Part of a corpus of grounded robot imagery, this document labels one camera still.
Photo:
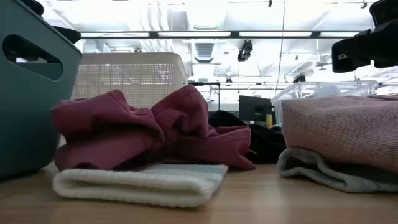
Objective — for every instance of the black cloth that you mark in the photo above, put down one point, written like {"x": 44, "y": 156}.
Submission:
{"x": 264, "y": 143}

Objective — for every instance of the white perforated plastic basket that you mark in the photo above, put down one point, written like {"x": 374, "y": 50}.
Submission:
{"x": 130, "y": 81}

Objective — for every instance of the black computer monitor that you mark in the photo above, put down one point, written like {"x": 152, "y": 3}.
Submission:
{"x": 253, "y": 109}

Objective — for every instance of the pink knit cloth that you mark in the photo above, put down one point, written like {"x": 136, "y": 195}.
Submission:
{"x": 342, "y": 130}

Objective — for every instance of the teal plastic bin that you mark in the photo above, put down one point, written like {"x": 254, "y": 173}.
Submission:
{"x": 28, "y": 124}

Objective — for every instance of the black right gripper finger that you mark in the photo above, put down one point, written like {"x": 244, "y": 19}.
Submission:
{"x": 387, "y": 46}
{"x": 351, "y": 53}

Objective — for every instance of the yellow cup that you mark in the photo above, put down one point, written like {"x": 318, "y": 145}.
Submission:
{"x": 269, "y": 121}

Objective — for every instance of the light grey long-sleeve shirt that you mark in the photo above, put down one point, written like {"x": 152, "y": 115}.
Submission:
{"x": 311, "y": 174}

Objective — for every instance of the black overhead camera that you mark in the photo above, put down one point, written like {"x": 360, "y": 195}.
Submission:
{"x": 245, "y": 49}

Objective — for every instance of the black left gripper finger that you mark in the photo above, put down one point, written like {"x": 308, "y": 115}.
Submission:
{"x": 70, "y": 35}

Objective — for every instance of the clear plastic container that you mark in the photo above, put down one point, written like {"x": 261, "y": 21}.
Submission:
{"x": 311, "y": 90}

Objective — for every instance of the black overhead frame bar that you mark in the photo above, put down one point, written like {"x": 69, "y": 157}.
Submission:
{"x": 192, "y": 34}

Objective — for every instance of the maroon cloth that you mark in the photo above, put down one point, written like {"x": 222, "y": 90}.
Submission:
{"x": 109, "y": 124}

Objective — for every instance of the white blue striped sock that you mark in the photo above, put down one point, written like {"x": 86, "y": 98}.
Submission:
{"x": 140, "y": 186}

